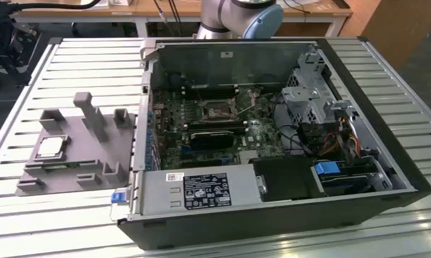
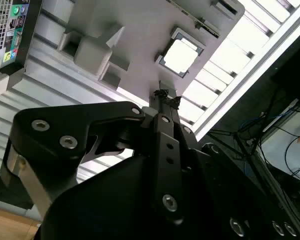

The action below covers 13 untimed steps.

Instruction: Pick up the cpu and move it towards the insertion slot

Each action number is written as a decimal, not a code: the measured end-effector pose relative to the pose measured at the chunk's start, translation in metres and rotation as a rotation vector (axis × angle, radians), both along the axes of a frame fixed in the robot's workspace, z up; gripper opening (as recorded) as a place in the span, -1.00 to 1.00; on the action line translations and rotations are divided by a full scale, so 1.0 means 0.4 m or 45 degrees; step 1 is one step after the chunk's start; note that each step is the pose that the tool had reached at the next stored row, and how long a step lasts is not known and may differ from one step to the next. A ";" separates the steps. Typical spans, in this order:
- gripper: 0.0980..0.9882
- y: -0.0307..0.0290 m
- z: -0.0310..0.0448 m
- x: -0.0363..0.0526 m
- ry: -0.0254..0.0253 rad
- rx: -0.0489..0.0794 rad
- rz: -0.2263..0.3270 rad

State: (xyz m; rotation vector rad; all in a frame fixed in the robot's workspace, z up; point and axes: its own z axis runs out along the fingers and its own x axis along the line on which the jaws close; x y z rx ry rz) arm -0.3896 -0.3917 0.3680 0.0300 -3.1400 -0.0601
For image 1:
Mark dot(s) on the silver CPU green board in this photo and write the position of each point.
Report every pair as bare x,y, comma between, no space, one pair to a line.
51,146

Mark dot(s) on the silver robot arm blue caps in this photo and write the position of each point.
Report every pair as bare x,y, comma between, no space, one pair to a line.
219,16

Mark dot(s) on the black RAM slot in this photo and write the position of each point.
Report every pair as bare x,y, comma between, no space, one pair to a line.
210,97
238,132
217,123
210,93
210,90
210,86
237,129

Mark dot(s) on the CPU socket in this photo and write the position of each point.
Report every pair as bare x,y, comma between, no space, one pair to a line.
217,111

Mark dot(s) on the black graphics card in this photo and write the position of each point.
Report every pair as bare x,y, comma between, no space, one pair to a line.
211,139

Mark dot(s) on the thin metal locking lever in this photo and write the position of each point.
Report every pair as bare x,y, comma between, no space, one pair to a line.
246,109

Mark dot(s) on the dark green motherboard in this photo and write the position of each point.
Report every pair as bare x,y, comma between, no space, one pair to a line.
262,134

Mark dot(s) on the small silver chipset heatsink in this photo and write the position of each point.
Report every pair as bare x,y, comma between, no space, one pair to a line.
253,156

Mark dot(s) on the black plastic shroud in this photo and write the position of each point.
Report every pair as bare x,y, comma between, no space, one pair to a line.
287,177

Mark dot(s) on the silver power supply with label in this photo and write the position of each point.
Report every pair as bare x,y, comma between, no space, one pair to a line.
158,188

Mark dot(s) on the grey metal drive cage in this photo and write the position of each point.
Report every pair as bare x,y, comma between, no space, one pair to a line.
309,104

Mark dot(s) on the blue disk carrier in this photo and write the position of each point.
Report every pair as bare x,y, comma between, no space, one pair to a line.
327,169

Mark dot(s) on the blue plastic case latch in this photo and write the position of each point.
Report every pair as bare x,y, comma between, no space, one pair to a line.
120,196

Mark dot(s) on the black open PC case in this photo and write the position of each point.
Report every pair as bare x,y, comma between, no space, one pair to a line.
237,228

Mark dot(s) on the grey plastic parts rack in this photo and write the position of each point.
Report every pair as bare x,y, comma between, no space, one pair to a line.
79,150

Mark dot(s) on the green RAM stick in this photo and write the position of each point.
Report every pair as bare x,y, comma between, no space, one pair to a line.
59,165

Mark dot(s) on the brown wooden cabinet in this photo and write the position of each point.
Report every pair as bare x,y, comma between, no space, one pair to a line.
398,27

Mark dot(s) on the wooden desk white frame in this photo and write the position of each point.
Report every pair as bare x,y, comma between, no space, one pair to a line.
164,11

